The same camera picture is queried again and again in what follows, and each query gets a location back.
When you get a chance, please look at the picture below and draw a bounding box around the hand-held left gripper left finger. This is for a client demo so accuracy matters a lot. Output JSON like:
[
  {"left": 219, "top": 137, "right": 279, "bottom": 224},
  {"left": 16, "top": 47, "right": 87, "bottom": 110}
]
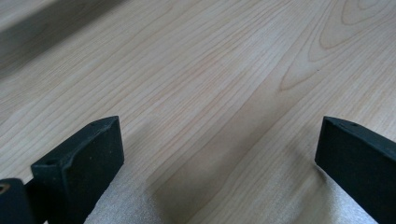
[{"left": 26, "top": 115, "right": 125, "bottom": 224}]

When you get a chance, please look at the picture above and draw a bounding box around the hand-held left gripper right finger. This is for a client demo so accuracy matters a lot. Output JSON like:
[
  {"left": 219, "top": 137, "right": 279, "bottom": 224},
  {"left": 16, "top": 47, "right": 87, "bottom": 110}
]
[{"left": 314, "top": 116, "right": 396, "bottom": 224}]

